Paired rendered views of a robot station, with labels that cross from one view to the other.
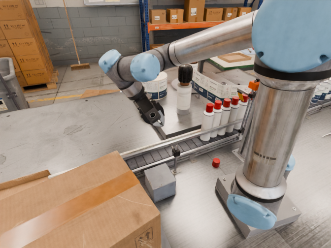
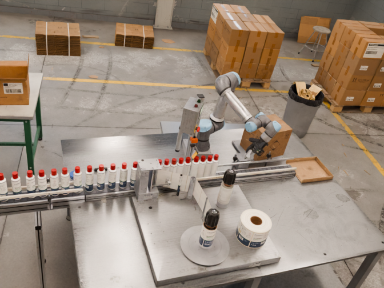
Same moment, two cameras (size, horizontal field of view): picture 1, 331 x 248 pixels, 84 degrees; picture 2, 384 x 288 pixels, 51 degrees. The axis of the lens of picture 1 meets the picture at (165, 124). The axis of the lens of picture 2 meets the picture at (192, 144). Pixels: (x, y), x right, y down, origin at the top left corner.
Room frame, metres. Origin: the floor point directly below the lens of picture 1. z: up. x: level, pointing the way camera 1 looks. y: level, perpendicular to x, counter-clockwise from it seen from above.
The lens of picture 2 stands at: (3.08, -0.41, 2.81)
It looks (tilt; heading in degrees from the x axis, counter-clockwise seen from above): 36 degrees down; 180
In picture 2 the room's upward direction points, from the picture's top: 11 degrees clockwise
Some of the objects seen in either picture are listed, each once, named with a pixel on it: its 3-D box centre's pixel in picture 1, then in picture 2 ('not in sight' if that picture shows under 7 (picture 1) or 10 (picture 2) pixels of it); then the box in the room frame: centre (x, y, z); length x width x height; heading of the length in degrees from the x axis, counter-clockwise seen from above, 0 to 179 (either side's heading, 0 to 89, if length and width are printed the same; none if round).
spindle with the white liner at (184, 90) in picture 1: (184, 89); (226, 188); (1.01, -0.11, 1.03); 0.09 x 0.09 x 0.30
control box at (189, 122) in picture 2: not in sight; (191, 116); (0.76, -0.43, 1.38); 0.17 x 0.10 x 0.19; 170
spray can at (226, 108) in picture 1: (223, 117); (200, 167); (0.79, -0.30, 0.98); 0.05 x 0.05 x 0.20
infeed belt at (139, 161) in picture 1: (219, 135); (198, 180); (0.79, -0.30, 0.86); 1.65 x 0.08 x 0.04; 115
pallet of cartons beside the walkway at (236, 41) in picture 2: not in sight; (240, 44); (-3.16, 0.08, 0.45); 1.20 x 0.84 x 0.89; 18
